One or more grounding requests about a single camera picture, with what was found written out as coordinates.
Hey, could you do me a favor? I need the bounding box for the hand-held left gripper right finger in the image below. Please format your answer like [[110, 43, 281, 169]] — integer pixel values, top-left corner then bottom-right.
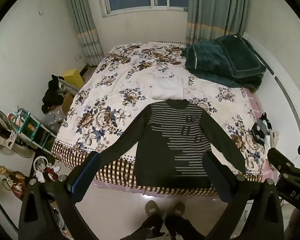
[[204, 152, 285, 240]]

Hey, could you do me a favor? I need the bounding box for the white standing fan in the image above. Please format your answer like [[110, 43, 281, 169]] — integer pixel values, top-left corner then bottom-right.
[[0, 109, 32, 158]]

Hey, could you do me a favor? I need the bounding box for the dark striped sweater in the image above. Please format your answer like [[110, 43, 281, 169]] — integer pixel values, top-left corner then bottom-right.
[[99, 99, 247, 188]]

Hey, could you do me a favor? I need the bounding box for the grey slipper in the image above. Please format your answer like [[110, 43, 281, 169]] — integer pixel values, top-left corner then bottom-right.
[[168, 202, 186, 217], [145, 200, 163, 218]]

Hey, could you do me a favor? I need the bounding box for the person's right leg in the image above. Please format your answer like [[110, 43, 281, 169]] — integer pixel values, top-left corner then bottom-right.
[[164, 216, 191, 240]]

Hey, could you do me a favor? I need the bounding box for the yellow box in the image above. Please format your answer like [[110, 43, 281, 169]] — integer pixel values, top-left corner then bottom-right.
[[63, 69, 85, 89]]

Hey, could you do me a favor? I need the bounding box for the floral checkered blanket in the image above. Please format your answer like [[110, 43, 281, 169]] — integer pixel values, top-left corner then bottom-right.
[[51, 41, 270, 196]]

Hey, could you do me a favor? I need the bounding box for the red printed bag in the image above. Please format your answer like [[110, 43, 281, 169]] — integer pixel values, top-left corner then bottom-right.
[[2, 171, 27, 201]]

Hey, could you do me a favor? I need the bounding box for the clear plastic bag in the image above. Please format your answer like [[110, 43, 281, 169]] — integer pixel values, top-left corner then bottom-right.
[[43, 107, 66, 128]]

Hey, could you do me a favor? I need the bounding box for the black clothes pile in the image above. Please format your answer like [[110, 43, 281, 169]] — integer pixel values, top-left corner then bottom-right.
[[41, 74, 65, 114]]

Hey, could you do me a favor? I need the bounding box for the grey-green striped curtain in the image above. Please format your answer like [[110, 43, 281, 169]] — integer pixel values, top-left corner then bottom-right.
[[65, 0, 105, 67], [185, 0, 250, 46]]

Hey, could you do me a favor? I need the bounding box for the pink bed sheet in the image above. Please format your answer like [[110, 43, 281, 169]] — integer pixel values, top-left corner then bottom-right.
[[242, 87, 277, 183]]

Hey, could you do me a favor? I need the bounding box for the black white garment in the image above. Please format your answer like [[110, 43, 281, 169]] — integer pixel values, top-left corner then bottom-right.
[[251, 112, 273, 146]]

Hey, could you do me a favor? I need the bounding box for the green pillow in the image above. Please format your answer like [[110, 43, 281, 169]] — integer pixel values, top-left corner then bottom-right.
[[216, 34, 267, 78]]

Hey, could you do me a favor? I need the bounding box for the white folded cloth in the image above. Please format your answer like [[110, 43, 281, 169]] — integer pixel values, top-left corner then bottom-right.
[[152, 76, 184, 100]]

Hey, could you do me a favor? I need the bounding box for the white red cloth bundle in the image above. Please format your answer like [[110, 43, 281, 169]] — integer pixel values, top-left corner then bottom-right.
[[33, 156, 62, 183]]

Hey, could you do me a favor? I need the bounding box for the brown cardboard box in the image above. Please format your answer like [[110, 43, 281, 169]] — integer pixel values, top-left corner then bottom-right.
[[62, 94, 75, 113]]

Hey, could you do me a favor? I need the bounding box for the teal storage rack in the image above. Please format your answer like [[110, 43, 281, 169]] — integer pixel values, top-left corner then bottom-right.
[[11, 106, 57, 151]]

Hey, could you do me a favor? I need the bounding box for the white bed headboard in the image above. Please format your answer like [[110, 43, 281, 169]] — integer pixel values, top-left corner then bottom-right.
[[242, 31, 300, 148]]

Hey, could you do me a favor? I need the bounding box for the green folded quilt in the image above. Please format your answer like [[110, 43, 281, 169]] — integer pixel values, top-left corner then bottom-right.
[[181, 41, 263, 92]]

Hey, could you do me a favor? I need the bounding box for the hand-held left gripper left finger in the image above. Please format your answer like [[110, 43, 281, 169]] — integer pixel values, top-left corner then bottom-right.
[[18, 152, 100, 240]]

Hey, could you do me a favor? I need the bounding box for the small white cloth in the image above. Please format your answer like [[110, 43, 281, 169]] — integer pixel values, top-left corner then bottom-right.
[[268, 129, 281, 148]]

